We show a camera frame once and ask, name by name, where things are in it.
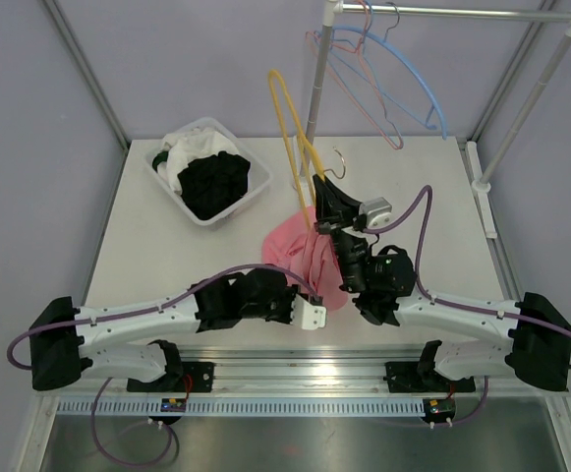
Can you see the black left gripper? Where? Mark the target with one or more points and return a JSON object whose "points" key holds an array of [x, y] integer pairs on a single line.
{"points": [[289, 293]]}

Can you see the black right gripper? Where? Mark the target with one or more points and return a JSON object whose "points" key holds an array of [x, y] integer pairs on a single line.
{"points": [[333, 203]]}

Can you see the pink t shirt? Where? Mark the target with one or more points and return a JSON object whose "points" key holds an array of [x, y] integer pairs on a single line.
{"points": [[295, 245]]}

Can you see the yellow hanger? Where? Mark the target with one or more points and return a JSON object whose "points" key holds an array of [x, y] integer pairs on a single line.
{"points": [[302, 156]]}

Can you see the black t shirt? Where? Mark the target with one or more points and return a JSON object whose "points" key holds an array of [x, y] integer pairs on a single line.
{"points": [[211, 184]]}

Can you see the white tank top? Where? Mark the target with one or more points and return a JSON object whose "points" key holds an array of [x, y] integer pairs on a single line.
{"points": [[184, 148]]}

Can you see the green and white raglan shirt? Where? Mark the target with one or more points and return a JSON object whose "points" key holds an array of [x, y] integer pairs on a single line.
{"points": [[160, 158]]}

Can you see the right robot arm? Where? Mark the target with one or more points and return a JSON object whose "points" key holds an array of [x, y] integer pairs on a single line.
{"points": [[528, 339]]}

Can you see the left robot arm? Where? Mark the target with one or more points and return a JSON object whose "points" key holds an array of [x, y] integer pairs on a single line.
{"points": [[64, 338]]}

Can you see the metal clothes rack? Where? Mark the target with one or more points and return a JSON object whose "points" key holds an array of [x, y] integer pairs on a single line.
{"points": [[481, 175]]}

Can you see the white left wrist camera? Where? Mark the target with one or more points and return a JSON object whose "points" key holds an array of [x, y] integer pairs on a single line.
{"points": [[307, 315]]}

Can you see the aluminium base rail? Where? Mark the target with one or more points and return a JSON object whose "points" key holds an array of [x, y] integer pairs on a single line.
{"points": [[249, 356]]}

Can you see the white slotted cable duct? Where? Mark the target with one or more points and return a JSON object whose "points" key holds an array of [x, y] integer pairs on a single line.
{"points": [[244, 407]]}

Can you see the aluminium corner frame post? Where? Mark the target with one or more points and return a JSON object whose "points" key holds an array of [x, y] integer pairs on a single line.
{"points": [[60, 22]]}

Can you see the aluminium right frame post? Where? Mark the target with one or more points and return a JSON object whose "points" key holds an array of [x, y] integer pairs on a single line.
{"points": [[509, 77]]}

